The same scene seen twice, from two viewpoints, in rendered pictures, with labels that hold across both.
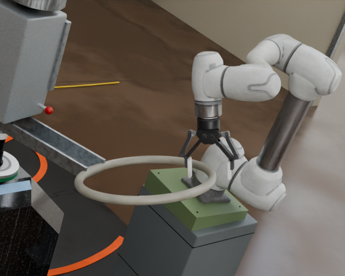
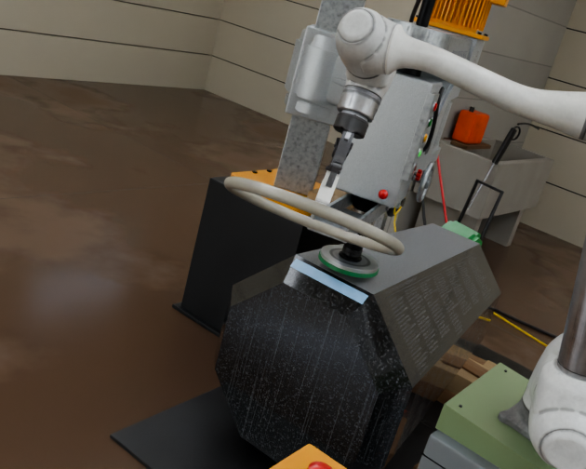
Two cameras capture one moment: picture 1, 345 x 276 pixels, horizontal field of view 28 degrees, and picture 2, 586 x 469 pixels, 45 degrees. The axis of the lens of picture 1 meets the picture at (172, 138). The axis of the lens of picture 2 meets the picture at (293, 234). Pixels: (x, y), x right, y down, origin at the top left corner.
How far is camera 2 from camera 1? 2.55 m
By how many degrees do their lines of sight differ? 76
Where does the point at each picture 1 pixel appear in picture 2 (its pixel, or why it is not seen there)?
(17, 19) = not seen: hidden behind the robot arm
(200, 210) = (472, 411)
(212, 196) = (523, 422)
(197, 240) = (431, 443)
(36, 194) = (367, 317)
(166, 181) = (495, 378)
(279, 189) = (564, 415)
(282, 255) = not seen: outside the picture
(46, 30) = (395, 91)
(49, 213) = (377, 355)
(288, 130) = (583, 270)
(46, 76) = (397, 156)
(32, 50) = not seen: hidden behind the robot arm
